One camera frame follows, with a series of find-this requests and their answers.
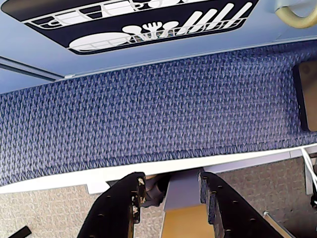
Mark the white cable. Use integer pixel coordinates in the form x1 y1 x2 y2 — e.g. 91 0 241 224
300 146 317 197

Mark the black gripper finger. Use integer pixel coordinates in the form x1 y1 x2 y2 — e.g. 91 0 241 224
199 171 284 238
76 172 147 238

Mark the blue door with dishwasher print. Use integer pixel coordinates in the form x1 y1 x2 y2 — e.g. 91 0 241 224
0 0 317 80

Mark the gray and wooden post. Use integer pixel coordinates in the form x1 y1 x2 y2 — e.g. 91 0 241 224
160 173 209 238

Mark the slim gold door handle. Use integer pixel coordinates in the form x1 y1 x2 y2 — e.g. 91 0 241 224
275 0 317 28

